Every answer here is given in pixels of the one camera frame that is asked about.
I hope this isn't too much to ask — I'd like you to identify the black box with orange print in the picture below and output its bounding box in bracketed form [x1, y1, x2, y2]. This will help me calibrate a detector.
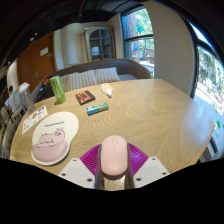
[75, 89, 96, 106]

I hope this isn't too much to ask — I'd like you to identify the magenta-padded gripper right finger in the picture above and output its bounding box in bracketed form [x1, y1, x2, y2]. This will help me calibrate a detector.
[124, 143, 171, 190]

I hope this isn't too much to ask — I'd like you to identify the grey tufted chair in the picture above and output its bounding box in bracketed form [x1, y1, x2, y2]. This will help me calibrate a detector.
[2, 114, 21, 158]

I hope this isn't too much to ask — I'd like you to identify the pink computer mouse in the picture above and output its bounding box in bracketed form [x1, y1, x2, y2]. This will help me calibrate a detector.
[99, 134, 129, 178]

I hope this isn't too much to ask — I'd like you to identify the green drink can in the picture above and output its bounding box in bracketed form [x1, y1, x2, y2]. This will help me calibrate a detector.
[49, 75, 67, 105]

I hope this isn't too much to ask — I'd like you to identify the white cartoon mouse pad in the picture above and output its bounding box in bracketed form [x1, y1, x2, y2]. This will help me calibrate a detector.
[31, 111, 80, 167]

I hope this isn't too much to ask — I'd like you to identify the wooden door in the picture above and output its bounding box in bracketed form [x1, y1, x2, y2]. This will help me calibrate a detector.
[16, 32, 58, 93]

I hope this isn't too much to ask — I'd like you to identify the small teal pack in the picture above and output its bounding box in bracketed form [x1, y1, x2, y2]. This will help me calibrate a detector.
[86, 101, 110, 116]

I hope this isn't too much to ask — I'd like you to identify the black backpack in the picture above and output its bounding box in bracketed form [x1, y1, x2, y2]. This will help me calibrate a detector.
[36, 78, 54, 103]

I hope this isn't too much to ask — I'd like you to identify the arched glass cabinet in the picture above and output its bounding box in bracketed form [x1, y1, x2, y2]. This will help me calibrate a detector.
[83, 26, 116, 63]

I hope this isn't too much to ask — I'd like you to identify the white sticker sheet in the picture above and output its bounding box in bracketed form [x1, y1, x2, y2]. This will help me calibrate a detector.
[21, 105, 49, 135]

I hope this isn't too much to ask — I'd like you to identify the curved brown sofa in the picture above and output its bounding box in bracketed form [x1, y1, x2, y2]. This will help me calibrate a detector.
[31, 58, 152, 103]

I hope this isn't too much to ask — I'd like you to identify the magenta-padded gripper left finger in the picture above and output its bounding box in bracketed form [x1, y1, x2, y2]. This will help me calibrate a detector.
[58, 143, 105, 190]

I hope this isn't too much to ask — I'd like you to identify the striped cushion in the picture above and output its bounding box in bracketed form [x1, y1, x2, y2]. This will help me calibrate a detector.
[94, 66, 122, 84]
[60, 73, 79, 93]
[71, 69, 99, 91]

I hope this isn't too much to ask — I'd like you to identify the white door sign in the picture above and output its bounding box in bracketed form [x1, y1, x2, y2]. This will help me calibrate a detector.
[39, 47, 50, 57]

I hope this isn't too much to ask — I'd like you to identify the cream white tube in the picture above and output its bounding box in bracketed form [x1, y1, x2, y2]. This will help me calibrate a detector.
[100, 82, 114, 99]

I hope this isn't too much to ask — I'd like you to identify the large black-framed window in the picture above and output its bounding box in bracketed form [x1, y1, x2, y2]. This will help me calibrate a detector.
[189, 24, 224, 158]

